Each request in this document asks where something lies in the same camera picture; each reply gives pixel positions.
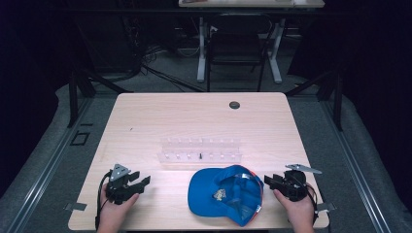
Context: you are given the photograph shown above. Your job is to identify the person's right hand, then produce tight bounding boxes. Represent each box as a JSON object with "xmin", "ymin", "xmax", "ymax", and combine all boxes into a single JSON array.
[{"xmin": 272, "ymin": 184, "xmax": 318, "ymax": 233}]

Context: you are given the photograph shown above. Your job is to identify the aluminium floor rail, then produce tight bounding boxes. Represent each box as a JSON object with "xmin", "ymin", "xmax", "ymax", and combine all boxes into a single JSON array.
[
  {"xmin": 5, "ymin": 96, "xmax": 95, "ymax": 233},
  {"xmin": 318, "ymin": 96, "xmax": 395, "ymax": 233}
]

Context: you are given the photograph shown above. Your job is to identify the black metal frame stand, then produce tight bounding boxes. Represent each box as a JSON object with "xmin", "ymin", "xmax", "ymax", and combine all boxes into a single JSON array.
[
  {"xmin": 284, "ymin": 68, "xmax": 345, "ymax": 132},
  {"xmin": 65, "ymin": 67, "xmax": 134, "ymax": 129}
]

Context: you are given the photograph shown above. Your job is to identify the blue baseball cap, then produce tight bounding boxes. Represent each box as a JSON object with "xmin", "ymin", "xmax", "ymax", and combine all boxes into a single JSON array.
[{"xmin": 187, "ymin": 164, "xmax": 265, "ymax": 228}]

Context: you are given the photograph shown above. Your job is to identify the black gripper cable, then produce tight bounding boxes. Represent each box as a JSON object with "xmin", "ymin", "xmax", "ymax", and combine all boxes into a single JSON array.
[
  {"xmin": 94, "ymin": 171, "xmax": 113, "ymax": 230},
  {"xmin": 292, "ymin": 173, "xmax": 321, "ymax": 225}
]

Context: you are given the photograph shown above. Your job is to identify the grey metal table bracket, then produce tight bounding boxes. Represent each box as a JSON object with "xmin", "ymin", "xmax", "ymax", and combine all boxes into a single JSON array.
[
  {"xmin": 63, "ymin": 202, "xmax": 88, "ymax": 212},
  {"xmin": 315, "ymin": 202, "xmax": 337, "ymax": 214}
]

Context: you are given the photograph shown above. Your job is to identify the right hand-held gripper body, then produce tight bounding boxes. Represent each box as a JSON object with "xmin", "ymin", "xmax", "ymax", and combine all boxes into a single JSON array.
[{"xmin": 281, "ymin": 163, "xmax": 324, "ymax": 203}]

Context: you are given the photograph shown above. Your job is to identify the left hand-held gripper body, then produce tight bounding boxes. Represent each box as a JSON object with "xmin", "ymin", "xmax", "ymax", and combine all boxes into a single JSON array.
[{"xmin": 105, "ymin": 163, "xmax": 140, "ymax": 206}]

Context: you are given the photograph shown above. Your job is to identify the black floor cables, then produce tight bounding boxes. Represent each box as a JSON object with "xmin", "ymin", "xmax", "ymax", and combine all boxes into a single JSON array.
[{"xmin": 140, "ymin": 62, "xmax": 204, "ymax": 93}]

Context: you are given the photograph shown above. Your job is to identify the black metal crossbar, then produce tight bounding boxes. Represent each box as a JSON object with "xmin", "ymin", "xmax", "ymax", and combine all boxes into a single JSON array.
[{"xmin": 63, "ymin": 7, "xmax": 345, "ymax": 17}]

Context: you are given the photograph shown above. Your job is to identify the person's left hand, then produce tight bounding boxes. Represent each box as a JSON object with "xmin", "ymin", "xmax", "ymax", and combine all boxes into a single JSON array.
[{"xmin": 96, "ymin": 185, "xmax": 141, "ymax": 233}]

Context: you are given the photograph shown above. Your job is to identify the white-legged desk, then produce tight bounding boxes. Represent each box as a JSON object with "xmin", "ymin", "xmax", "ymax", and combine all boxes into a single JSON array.
[{"xmin": 178, "ymin": 0, "xmax": 326, "ymax": 84}]

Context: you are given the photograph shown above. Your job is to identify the clear acrylic rack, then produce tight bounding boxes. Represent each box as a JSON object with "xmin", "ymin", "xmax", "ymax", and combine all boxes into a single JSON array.
[{"xmin": 156, "ymin": 137, "xmax": 244, "ymax": 165}]

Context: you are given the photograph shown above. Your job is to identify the black chair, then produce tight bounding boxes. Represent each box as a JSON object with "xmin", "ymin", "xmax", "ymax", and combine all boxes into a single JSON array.
[{"xmin": 205, "ymin": 14, "xmax": 275, "ymax": 93}]

